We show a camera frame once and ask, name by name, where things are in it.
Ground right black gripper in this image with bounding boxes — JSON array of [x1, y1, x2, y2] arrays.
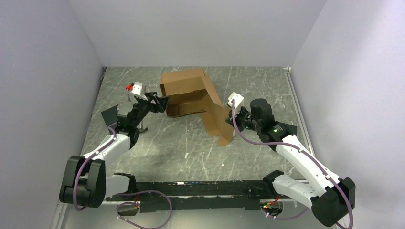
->
[[226, 104, 261, 133]]

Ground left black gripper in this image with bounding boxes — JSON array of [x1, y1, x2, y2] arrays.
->
[[131, 92, 170, 127]]

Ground brown cardboard box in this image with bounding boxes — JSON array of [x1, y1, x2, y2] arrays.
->
[[160, 68, 234, 146]]

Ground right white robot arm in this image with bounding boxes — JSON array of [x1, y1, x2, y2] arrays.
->
[[226, 94, 356, 229]]

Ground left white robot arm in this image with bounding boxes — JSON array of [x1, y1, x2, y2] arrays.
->
[[59, 92, 169, 211]]

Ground left black rectangular pad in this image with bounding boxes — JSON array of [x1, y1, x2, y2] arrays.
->
[[101, 104, 118, 127]]

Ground black rectangular pad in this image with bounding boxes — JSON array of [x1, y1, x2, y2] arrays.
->
[[101, 104, 118, 127], [277, 122, 298, 137]]

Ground right black rectangular pad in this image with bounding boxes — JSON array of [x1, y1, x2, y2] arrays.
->
[[277, 122, 298, 137]]

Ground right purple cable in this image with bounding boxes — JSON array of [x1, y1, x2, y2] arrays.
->
[[231, 99, 354, 229]]

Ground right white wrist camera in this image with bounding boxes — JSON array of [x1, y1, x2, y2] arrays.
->
[[227, 92, 245, 110]]

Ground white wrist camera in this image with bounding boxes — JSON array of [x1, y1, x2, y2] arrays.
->
[[126, 82, 147, 102], [227, 92, 245, 110]]

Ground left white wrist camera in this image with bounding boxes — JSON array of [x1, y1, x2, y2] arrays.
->
[[126, 82, 147, 102]]

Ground black handled claw hammer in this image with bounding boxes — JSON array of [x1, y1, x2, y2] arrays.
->
[[138, 117, 148, 134]]

